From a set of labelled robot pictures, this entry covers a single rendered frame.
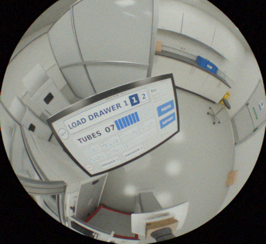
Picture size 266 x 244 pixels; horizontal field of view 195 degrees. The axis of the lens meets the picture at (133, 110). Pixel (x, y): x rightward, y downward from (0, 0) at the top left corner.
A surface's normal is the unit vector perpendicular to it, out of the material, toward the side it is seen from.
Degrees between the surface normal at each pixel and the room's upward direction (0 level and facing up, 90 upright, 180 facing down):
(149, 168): 0
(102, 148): 50
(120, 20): 90
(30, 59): 90
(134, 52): 90
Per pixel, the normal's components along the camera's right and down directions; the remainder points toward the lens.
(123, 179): 0.00, -0.57
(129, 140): 0.35, 0.19
